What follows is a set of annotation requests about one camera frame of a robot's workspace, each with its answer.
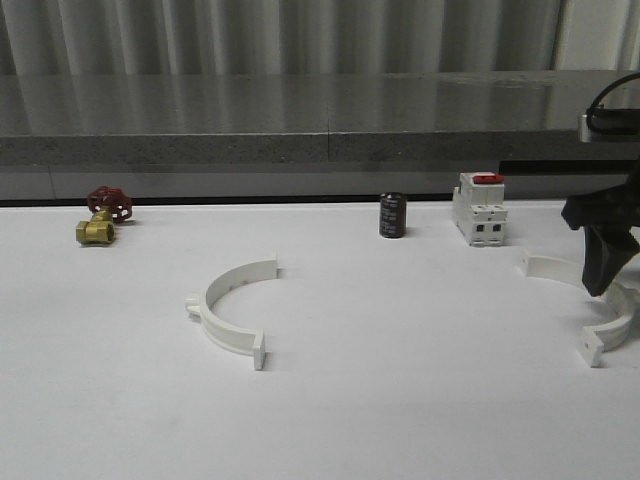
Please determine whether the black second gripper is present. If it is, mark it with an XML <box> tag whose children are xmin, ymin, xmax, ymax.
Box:
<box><xmin>561</xmin><ymin>161</ymin><xmax>639</xmax><ymax>296</ymax></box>

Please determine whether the white half pipe clamp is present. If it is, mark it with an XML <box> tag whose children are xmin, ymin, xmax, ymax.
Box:
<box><xmin>185</xmin><ymin>254</ymin><xmax>278</xmax><ymax>371</ymax></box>
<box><xmin>521</xmin><ymin>252</ymin><xmax>639</xmax><ymax>368</ymax></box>

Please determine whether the black cylindrical capacitor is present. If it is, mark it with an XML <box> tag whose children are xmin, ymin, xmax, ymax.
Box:
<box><xmin>379</xmin><ymin>192</ymin><xmax>407</xmax><ymax>238</ymax></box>

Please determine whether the grey stone counter ledge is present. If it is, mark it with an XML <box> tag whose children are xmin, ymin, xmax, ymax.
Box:
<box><xmin>1</xmin><ymin>71</ymin><xmax>639</xmax><ymax>172</ymax></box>

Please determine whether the brass valve red handwheel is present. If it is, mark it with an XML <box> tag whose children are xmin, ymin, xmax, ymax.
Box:
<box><xmin>75</xmin><ymin>186</ymin><xmax>133</xmax><ymax>245</ymax></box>

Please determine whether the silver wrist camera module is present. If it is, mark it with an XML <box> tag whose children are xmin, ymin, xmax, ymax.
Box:
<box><xmin>578</xmin><ymin>107</ymin><xmax>639</xmax><ymax>143</ymax></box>

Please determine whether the white circuit breaker red switch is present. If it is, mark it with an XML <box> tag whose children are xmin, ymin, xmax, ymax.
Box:
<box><xmin>452</xmin><ymin>172</ymin><xmax>508</xmax><ymax>247</ymax></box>

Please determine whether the black cable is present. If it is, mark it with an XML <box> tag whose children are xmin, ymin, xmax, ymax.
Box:
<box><xmin>584</xmin><ymin>72</ymin><xmax>640</xmax><ymax>134</ymax></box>

